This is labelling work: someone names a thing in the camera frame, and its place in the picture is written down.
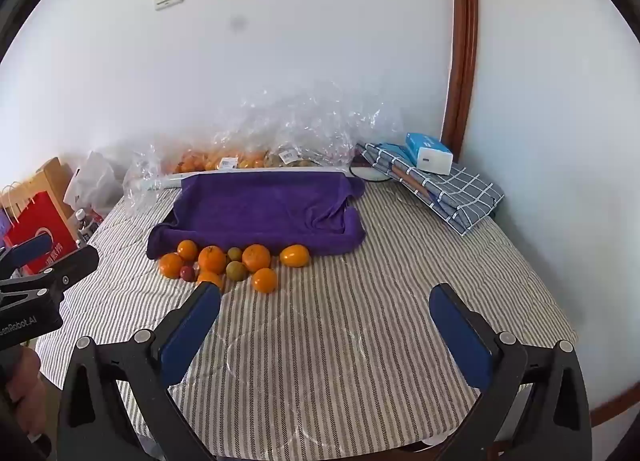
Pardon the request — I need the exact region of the crumpled clear plastic bag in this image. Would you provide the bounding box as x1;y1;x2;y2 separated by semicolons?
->
121;141;173;216

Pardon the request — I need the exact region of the person's left hand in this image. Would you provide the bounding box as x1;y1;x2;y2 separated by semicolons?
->
6;348;47;437

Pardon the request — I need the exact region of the wooden baseboard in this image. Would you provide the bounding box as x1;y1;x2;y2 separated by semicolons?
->
590;388;640;428

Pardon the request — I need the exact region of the blue tissue pack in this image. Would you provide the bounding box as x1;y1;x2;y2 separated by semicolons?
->
404;132;451;164

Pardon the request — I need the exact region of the striped woven basket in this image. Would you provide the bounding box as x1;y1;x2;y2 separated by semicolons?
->
356;142;506;237

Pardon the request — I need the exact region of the large orange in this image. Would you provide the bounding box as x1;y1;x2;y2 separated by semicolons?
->
198;245;227;275
242;244;272;273

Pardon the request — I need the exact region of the wooden door frame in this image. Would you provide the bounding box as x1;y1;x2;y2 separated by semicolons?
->
442;0;480;162

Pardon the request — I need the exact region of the white plastic bag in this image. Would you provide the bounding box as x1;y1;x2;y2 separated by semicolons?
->
63;151;123;216

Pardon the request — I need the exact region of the red paper bag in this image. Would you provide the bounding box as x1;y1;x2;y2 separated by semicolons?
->
2;191;80;276

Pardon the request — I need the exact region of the clear bag of brown fruits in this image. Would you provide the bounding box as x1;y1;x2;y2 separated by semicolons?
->
240;78;406;169

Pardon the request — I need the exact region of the brown paper bag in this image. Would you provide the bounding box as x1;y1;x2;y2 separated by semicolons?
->
0;157;76;222

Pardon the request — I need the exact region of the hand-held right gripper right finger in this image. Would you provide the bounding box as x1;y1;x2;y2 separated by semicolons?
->
429;283;593;461

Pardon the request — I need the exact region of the oval small orange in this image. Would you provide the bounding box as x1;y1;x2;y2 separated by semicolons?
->
279;244;311;268

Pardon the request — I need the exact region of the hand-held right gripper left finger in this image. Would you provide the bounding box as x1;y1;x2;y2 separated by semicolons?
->
56;281;222;461

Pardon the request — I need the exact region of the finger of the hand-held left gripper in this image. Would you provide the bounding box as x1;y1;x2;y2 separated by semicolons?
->
0;233;53;274
0;245;99;302

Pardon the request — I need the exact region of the white capped bottle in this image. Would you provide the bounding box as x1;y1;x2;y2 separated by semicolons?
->
75;209;103;242

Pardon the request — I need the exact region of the striped bed quilt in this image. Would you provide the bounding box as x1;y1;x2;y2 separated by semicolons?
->
35;176;578;459

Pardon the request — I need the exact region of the long white tube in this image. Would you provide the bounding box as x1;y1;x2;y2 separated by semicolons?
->
131;166;353;194

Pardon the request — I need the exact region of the purple towel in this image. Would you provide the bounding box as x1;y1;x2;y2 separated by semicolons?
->
146;172;367;260

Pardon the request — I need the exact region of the clear bag of oranges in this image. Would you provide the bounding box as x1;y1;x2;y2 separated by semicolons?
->
150;131;273;174

